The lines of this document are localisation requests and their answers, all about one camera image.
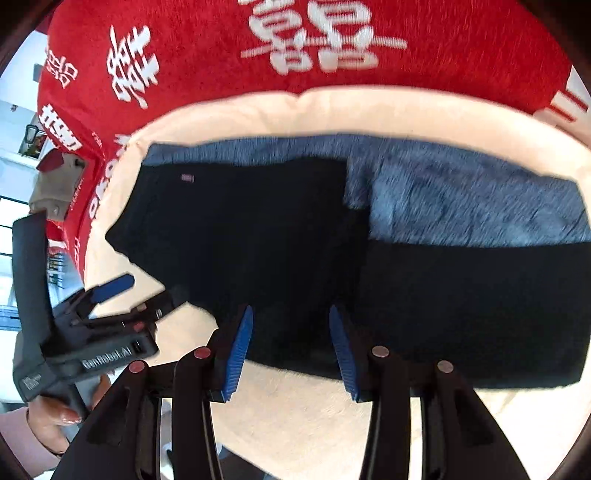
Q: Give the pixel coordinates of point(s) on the person's left forearm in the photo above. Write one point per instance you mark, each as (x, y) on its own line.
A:
(18, 443)

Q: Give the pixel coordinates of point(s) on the black pants with blue trim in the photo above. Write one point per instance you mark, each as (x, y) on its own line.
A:
(277, 230)

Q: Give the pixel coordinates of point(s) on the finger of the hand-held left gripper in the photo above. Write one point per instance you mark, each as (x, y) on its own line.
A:
(161, 301)
(113, 285)

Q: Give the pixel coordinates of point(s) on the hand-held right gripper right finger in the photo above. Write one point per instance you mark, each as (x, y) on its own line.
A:
(342, 355)

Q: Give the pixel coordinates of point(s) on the red printed blanket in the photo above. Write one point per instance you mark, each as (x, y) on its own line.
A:
(207, 55)

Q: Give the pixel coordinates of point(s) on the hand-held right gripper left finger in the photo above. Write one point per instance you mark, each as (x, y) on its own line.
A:
(238, 355)

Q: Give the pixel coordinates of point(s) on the person's left hand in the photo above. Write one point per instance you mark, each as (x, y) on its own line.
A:
(51, 415)

